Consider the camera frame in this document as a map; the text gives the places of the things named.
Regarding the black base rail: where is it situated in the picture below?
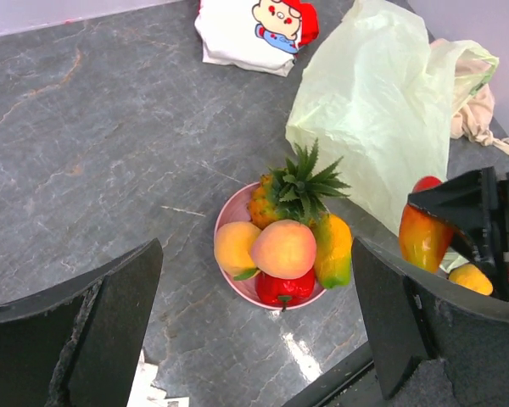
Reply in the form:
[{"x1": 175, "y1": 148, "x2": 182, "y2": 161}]
[{"x1": 283, "y1": 342, "x2": 389, "y2": 407}]

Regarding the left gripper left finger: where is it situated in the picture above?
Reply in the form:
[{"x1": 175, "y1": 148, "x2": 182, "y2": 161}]
[{"x1": 0, "y1": 239, "x2": 163, "y2": 406}]

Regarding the fake peach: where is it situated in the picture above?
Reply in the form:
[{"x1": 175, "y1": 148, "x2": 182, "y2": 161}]
[{"x1": 250, "y1": 220, "x2": 316, "y2": 279}]

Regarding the beige crumpled cloth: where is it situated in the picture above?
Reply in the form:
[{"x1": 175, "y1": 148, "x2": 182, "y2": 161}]
[{"x1": 430, "y1": 37, "x2": 509, "y2": 161}]

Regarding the fake yellow pear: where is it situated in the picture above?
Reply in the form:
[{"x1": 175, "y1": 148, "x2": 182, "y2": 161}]
[{"x1": 214, "y1": 221, "x2": 261, "y2": 281}]

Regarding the small yellow fake fruit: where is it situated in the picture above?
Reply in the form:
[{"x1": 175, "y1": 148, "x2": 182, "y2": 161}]
[{"x1": 448, "y1": 264, "x2": 494, "y2": 296}]

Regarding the white folded towel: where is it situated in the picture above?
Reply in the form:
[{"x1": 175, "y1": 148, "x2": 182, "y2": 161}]
[{"x1": 126, "y1": 350, "x2": 190, "y2": 407}]

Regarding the fake red orange mango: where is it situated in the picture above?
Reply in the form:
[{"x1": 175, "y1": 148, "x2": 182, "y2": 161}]
[{"x1": 398, "y1": 176, "x2": 456, "y2": 275}]

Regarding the green avocado print plastic bag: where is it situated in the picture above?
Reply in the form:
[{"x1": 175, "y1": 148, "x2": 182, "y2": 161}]
[{"x1": 285, "y1": 1, "x2": 499, "y2": 232}]

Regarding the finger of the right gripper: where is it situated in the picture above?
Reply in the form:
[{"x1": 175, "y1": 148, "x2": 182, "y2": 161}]
[{"x1": 407, "y1": 167, "x2": 499, "y2": 263}]

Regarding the pink plate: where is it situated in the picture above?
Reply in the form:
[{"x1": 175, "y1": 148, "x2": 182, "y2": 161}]
[{"x1": 213, "y1": 181, "x2": 328, "y2": 309}]

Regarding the white red cartoon bag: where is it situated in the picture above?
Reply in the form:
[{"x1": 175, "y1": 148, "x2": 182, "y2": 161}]
[{"x1": 194, "y1": 0, "x2": 319, "y2": 77}]

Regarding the fake red bell pepper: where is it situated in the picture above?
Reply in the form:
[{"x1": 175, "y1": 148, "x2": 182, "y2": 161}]
[{"x1": 254, "y1": 269, "x2": 316, "y2": 310}]

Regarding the fake pineapple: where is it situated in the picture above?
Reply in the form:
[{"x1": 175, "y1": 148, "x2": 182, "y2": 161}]
[{"x1": 247, "y1": 142, "x2": 349, "y2": 230}]

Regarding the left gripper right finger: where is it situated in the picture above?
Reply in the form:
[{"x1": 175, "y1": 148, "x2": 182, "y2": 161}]
[{"x1": 352, "y1": 238, "x2": 509, "y2": 406}]

